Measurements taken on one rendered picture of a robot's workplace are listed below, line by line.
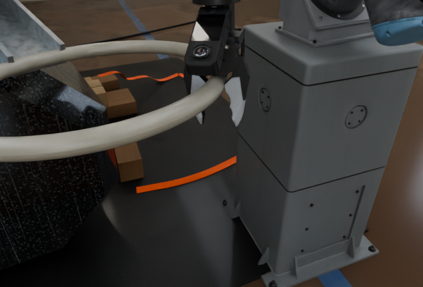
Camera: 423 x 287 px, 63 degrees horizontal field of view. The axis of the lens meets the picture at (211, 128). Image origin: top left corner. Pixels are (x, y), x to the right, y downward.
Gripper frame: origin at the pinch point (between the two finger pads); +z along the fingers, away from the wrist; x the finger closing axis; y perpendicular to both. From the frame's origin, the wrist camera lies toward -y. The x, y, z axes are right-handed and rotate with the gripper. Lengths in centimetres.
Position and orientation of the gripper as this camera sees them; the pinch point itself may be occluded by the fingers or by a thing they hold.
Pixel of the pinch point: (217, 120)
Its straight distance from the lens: 58.4
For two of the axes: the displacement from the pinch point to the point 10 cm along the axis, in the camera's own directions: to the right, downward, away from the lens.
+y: 2.3, -4.7, 8.5
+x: -9.7, -0.7, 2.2
